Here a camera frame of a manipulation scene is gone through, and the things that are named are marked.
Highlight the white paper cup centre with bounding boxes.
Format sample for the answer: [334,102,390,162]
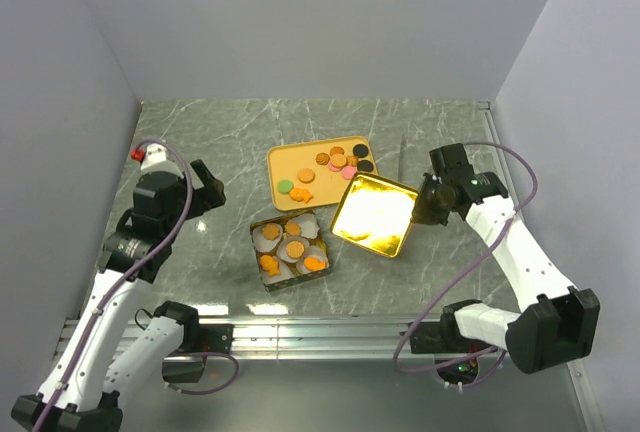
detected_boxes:
[276,236,309,263]

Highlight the red emergency button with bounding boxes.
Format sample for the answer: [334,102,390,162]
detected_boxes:
[131,148,145,163]

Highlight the white paper cup back-right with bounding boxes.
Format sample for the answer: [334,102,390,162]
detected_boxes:
[286,213,320,240]

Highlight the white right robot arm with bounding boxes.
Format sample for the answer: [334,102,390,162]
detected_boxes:
[412,143,600,374]

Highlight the green christmas cookie tin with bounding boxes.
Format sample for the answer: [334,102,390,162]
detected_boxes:
[250,210,332,292]

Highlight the gold tin lid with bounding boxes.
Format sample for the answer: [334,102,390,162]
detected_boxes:
[330,172,418,258]

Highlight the yellow plastic tray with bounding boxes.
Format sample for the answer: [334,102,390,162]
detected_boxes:
[266,136,377,212]

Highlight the round biscuit cookie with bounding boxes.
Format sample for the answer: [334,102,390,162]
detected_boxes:
[330,153,348,170]
[297,168,316,184]
[286,241,306,260]

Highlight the orange leaf cookie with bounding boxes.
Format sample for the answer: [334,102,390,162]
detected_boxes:
[285,221,302,236]

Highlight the swirl butter cookie top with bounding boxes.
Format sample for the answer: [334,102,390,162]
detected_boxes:
[315,153,330,166]

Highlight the black sandwich cookie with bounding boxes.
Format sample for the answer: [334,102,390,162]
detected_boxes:
[357,160,374,172]
[352,144,369,158]

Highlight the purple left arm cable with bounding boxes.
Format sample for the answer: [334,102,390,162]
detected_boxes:
[29,139,240,432]

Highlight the round biscuit cookie top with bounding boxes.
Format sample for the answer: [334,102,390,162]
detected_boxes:
[330,153,348,170]

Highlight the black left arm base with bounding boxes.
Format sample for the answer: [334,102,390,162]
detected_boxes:
[189,323,234,354]

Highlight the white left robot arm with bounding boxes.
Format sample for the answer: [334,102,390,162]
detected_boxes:
[11,159,226,431]

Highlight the green sandwich cookie left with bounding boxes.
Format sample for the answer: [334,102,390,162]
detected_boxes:
[277,179,294,195]

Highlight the black sandwich cookie upper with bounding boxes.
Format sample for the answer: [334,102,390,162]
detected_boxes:
[352,144,369,158]

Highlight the white paper cup front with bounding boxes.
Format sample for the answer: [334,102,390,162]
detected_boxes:
[259,257,294,286]

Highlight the white paper cup right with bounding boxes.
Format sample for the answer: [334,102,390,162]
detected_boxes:
[296,246,329,275]

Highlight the pink sandwich cookie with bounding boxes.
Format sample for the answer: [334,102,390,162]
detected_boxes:
[341,165,357,180]
[327,162,342,172]

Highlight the aluminium mounting rail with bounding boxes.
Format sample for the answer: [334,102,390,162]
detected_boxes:
[54,314,584,361]

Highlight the metal tongs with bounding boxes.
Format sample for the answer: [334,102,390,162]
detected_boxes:
[397,133,407,182]

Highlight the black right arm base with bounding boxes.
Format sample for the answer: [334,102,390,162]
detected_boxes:
[406,320,493,355]

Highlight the white paper cup back-left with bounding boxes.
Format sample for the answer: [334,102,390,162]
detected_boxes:
[252,223,283,253]

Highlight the black sandwich cookie lower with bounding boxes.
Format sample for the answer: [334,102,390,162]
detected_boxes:
[357,160,374,172]

